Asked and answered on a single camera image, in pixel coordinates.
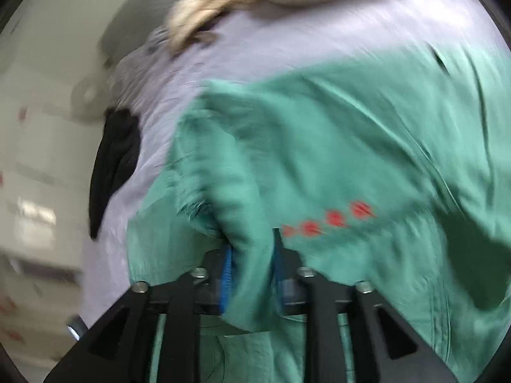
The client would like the black folded garment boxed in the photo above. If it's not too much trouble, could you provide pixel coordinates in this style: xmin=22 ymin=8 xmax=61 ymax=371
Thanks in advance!
xmin=88 ymin=107 xmax=141 ymax=240

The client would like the lavender quilted bedspread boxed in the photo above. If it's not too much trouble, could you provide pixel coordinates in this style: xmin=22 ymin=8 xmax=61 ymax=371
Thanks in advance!
xmin=80 ymin=0 xmax=505 ymax=325

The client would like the green work jacket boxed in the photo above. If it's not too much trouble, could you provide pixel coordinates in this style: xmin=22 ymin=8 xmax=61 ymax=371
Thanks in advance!
xmin=126 ymin=43 xmax=510 ymax=382

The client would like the white electric fan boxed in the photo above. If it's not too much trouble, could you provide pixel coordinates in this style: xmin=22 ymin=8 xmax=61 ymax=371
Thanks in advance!
xmin=70 ymin=74 xmax=112 ymax=122

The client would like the white wardrobe cabinet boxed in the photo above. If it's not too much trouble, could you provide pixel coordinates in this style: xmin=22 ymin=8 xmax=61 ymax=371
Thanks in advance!
xmin=1 ymin=68 xmax=102 ymax=368

